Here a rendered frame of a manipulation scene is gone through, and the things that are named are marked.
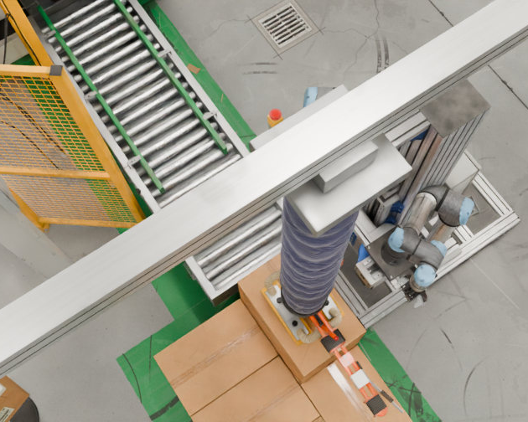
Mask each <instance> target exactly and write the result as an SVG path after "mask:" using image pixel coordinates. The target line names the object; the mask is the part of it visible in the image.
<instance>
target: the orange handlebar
mask: <svg viewBox="0 0 528 422"><path fill-rule="evenodd" d="M317 314H318V316H319V318H320V319H321V321H322V322H323V323H324V325H325V326H326V327H327V328H329V329H330V330H331V331H332V330H333V328H332V327H331V326H330V325H329V323H328V321H327V320H326V318H325V317H324V315H323V314H322V312H321V311H320V312H319V313H317ZM310 319H311V320H312V322H313V324H314V325H315V326H316V328H317V329H318V330H319V332H320V333H321V335H322V336H324V335H325V334H326V333H325V331H324V330H323V328H322V327H321V326H320V325H319V323H318V321H317V320H316V318H315V317H314V316H310ZM340 348H341V350H342V351H343V352H344V356H342V357H341V355H340V354H339V352H338V350H337V349H336V350H334V354H335V356H336V357H337V359H338V360H339V362H340V364H341V365H342V367H343V368H344V369H345V370H346V372H347V373H348V375H349V376H351V375H352V374H353V373H352V371H351V370H350V368H349V365H350V364H352V365H353V367H354V368H355V370H356V372H357V371H359V370H360V367H359V366H358V365H357V363H356V362H355V360H354V358H353V357H352V355H351V354H350V352H348V350H347V349H346V347H345V346H344V345H342V346H341V347H340ZM366 386H367V388H368V389H369V391H370V392H371V393H372V394H373V395H374V394H376V391H375V390H374V388H373V387H372V385H371V384H370V382H368V383H367V384H366ZM359 391H360V392H361V393H362V395H363V396H364V398H365V400H367V399H368V398H369V395H368V394H367V393H366V392H365V390H364V389H363V387H362V388H360V389H359ZM386 413H387V409H386V410H385V411H383V412H382V413H381V414H379V415H377V416H379V417H382V416H384V415H386Z"/></svg>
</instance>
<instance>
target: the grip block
mask: <svg viewBox="0 0 528 422"><path fill-rule="evenodd" d="M332 332H333V333H334V334H335V335H336V336H337V337H339V340H338V341H335V340H334V339H333V338H332V337H331V336H330V335H329V334H328V333H327V334H325V335H324V336H322V337H321V341H320V342H321V343H322V344H323V345H324V347H325V349H326V350H327V352H328V353H329V352H330V353H332V352H333V351H334V350H336V349H338V348H339V347H341V346H342V345H344V344H345V341H346V340H345V338H344V336H343V335H342V333H341V332H340V330H339V329H338V328H337V329H336V328H334V329H333V330H332Z"/></svg>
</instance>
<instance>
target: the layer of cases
mask: <svg viewBox="0 0 528 422"><path fill-rule="evenodd" d="M348 352H350V354H351V355H352V357H353V358H354V360H355V361H358V362H359V363H360V365H361V367H362V368H363V370H364V371H365V373H366V375H367V376H368V378H369V379H370V381H372V382H373V383H374V384H375V385H376V386H377V387H378V388H379V389H380V390H384V391H385V392H386V393H387V394H389V395H390V396H391V397H392V398H393V399H394V401H393V402H394V403H395V404H396V405H398V406H399V407H400V408H401V409H402V410H403V411H404V412H403V413H401V412H400V411H399V410H398V409H397V408H396V407H395V406H394V405H393V404H392V403H390V402H389V401H388V400H387V399H386V398H385V397H384V396H383V395H382V394H380V392H379V391H378V390H377V389H376V388H375V387H373V386H372V387H373V388H374V390H375V391H376V392H377V393H378V394H379V395H380V396H381V398H382V399H383V401H384V402H385V404H386V406H387V407H388V409H387V413H386V415H384V416H382V417H379V416H376V417H375V418H374V417H373V416H374V415H373V414H372V412H371V411H370V409H369V407H368V406H367V404H366V403H364V401H365V398H364V396H363V395H362V393H361V392H360V391H359V390H358V389H357V388H356V387H355V385H354V383H353V382H352V381H351V379H350V378H349V375H348V373H347V372H346V370H345V369H344V368H343V367H342V365H341V364H340V362H339V360H338V359H335V360H334V361H333V362H332V363H330V364H329V365H328V366H326V367H325V368H323V369H322V370H321V371H319V372H318V373H316V374H315V375H313V376H312V377H311V378H310V379H309V380H307V381H306V382H304V383H303V384H300V382H299V381H298V379H297V378H296V376H295V375H294V373H293V372H292V370H291V369H290V368H289V367H288V365H287V364H286V362H285V361H284V359H283V358H282V356H281V355H280V353H279V352H278V350H276V348H275V347H274V345H273V344H272V342H271V341H270V339H269V338H268V336H267V335H266V333H264V331H263V330H262V328H261V327H260V325H259V324H258V322H257V321H256V319H255V318H254V316H253V315H252V314H251V313H250V311H249V310H248V308H247V307H246V305H245V304H244V302H243V301H242V299H241V298H240V299H239V300H237V301H235V302H234V303H232V304H231V305H229V306H228V307H226V308H225V309H224V310H222V311H220V312H219V313H217V314H216V315H214V316H213V317H211V318H210V319H209V320H207V321H206V322H204V323H202V324H201V325H199V326H198V327H196V328H195V329H194V330H192V331H191V332H189V333H187V334H186V335H184V336H183V337H181V338H180V339H179V340H177V341H176V342H174V343H172V344H171V345H169V346H168V347H166V348H164V350H162V351H161V352H159V353H157V354H156V355H154V356H153V357H154V359H155V360H156V362H157V364H158V366H159V367H160V368H161V370H162V371H163V374H164V375H165V377H166V379H167V380H168V381H169V383H170V385H171V386H172V388H173V390H174V392H175V393H176V394H177V396H178V397H179V400H180V401H181V403H182V404H183V406H184V407H185V409H186V411H187V412H188V414H189V416H191V419H192V420H193V422H413V421H412V420H411V418H410V417H409V415H408V414H407V413H406V411H405V410H404V409H403V408H402V406H401V405H400V403H399V402H398V400H397V399H396V397H395V396H394V395H393V393H392V392H391V391H390V390H389V388H388V387H387V385H386V384H385V382H384V381H383V380H382V378H381V377H380V375H379V374H378V373H377V372H376V370H375V369H374V367H373V366H372V365H371V363H370V361H369V360H368V359H367V357H366V356H365V355H364V354H363V352H362V351H361V350H360V348H359V346H358V345H356V346H355V345H354V346H353V347H352V348H351V349H350V350H348Z"/></svg>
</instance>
